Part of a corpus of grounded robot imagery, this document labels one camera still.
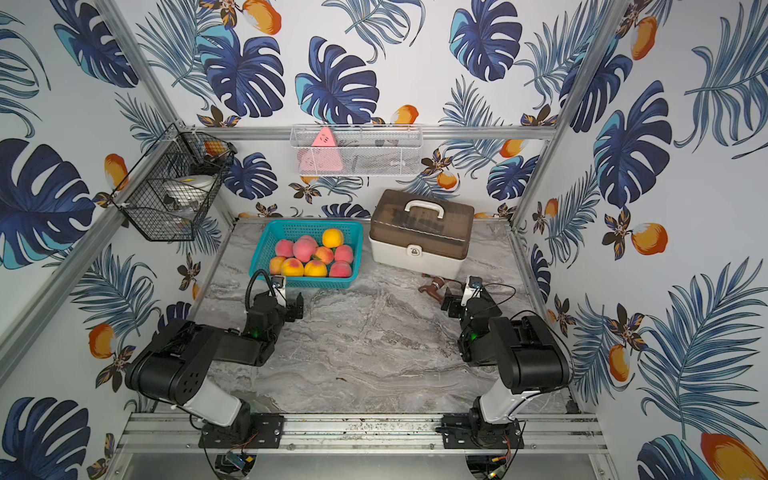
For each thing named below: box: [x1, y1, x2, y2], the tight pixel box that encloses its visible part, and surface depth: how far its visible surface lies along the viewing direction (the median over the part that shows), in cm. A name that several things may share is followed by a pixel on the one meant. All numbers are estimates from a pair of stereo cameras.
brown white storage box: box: [369, 189, 475, 279], surface depth 97 cm
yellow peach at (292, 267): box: [282, 257, 305, 277], surface depth 99 cm
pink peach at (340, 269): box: [329, 260, 352, 278], surface depth 101 cm
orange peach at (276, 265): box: [270, 256, 285, 275], surface depth 102 cm
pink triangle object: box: [297, 127, 343, 173], surface depth 92 cm
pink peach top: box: [292, 235, 318, 263], surface depth 102 cm
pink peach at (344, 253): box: [335, 244, 353, 263], surface depth 106 cm
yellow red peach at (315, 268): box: [304, 260, 327, 277], surface depth 100 cm
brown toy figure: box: [418, 277, 445, 303], surface depth 102 cm
